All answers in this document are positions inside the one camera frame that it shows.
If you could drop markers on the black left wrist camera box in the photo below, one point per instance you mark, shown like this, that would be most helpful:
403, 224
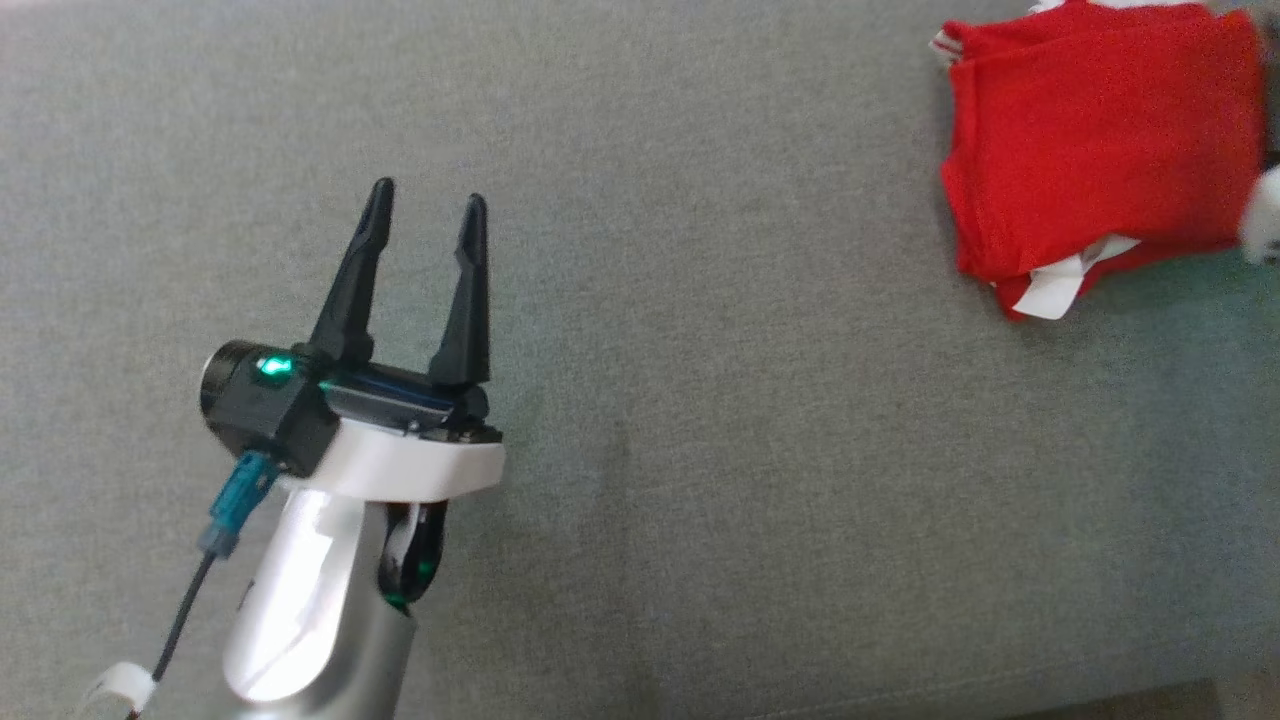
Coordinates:
260, 410

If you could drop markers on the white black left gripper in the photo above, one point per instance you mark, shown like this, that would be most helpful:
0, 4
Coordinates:
400, 465

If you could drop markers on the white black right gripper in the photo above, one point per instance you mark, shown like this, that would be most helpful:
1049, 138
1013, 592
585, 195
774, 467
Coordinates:
1265, 215

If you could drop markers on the red garment with white stripe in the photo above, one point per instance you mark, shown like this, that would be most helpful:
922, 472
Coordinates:
1100, 130

